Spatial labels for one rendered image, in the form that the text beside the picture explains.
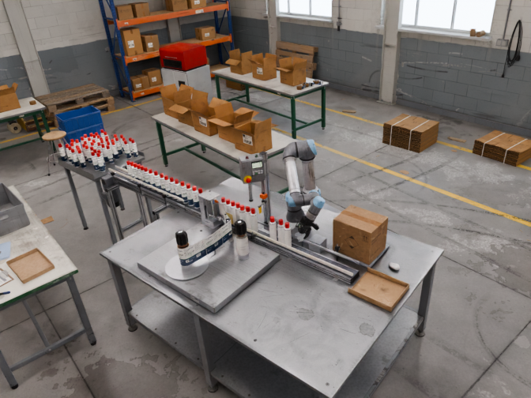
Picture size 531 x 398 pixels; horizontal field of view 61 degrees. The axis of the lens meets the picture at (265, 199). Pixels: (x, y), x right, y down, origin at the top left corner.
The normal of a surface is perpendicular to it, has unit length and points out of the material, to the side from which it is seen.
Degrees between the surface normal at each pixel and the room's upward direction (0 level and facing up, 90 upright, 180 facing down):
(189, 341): 1
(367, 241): 90
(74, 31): 90
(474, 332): 0
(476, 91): 90
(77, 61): 90
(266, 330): 0
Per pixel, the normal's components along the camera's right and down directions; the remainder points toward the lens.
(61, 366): -0.07, -0.86
